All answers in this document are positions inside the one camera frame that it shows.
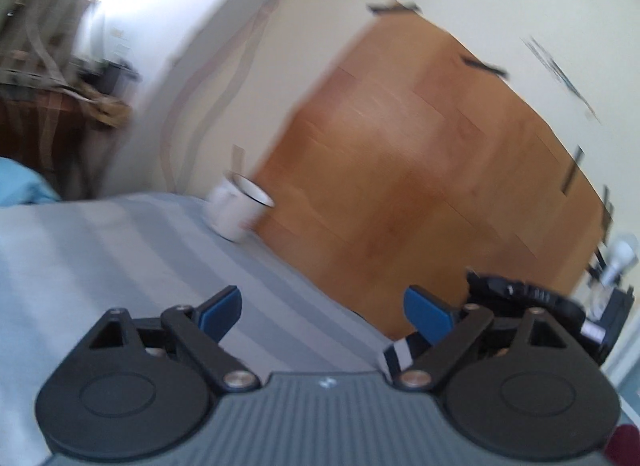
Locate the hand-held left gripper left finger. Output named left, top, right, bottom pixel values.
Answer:
left=87, top=286, right=261, bottom=394

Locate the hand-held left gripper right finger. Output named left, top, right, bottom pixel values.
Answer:
left=392, top=286, right=571, bottom=392

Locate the navy and white knit garment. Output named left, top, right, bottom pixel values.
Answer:
left=382, top=336, right=431, bottom=379

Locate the white enamel mug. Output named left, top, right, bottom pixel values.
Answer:
left=204, top=172, right=276, bottom=243

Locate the grey striped bed sheet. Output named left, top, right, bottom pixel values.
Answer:
left=0, top=191, right=396, bottom=466

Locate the black tape strip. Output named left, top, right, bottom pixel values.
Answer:
left=561, top=146, right=586, bottom=194
left=601, top=186, right=615, bottom=247
left=366, top=0, right=422, bottom=15
left=461, top=58, right=510, bottom=79

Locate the wooden headboard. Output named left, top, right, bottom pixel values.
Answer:
left=250, top=0, right=617, bottom=341

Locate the person's maroon sweater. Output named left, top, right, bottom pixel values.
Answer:
left=604, top=423, right=640, bottom=466

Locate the light blue cloth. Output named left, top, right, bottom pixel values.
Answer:
left=0, top=156, right=62, bottom=207

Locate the small black box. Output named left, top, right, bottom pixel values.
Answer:
left=100, top=60, right=140, bottom=96

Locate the brown wooden cabinet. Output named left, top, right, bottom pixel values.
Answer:
left=0, top=90, right=132, bottom=199

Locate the beige hanging cloth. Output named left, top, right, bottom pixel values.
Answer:
left=0, top=0, right=132, bottom=127

